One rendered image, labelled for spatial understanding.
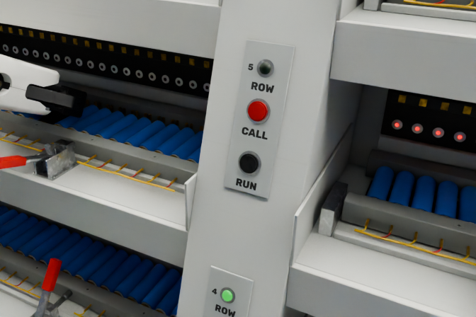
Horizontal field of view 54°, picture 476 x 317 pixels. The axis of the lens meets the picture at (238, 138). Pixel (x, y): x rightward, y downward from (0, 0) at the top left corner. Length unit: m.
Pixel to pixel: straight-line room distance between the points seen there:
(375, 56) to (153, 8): 0.19
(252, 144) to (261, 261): 0.10
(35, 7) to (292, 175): 0.31
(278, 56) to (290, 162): 0.08
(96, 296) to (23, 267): 0.12
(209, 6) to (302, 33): 0.08
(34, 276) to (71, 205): 0.18
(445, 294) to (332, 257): 0.09
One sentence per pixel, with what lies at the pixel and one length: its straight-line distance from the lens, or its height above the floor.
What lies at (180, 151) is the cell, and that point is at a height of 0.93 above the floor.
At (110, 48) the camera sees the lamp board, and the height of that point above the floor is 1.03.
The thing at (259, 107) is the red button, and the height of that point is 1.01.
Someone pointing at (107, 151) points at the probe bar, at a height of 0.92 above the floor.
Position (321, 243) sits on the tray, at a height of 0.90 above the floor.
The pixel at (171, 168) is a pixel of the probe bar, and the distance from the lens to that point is 0.47.
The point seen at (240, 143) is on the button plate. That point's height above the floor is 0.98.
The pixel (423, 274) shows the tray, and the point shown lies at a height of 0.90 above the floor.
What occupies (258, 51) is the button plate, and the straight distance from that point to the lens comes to 0.37.
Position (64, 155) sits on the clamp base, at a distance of 0.52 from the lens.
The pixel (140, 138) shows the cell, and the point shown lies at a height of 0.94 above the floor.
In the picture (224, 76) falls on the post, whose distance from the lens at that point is 0.38.
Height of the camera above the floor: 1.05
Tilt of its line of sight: 10 degrees down
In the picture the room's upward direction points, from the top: 9 degrees clockwise
